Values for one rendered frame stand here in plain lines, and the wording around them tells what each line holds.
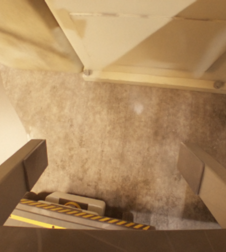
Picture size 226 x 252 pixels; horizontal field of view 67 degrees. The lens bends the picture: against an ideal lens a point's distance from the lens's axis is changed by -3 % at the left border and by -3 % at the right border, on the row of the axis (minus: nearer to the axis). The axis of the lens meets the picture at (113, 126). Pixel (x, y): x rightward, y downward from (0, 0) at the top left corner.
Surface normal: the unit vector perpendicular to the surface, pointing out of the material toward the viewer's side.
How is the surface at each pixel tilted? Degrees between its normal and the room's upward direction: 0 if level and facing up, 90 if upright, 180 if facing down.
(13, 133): 0
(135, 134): 0
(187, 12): 90
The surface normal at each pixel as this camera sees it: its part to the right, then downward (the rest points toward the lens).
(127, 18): -0.13, 0.99
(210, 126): -0.11, -0.12
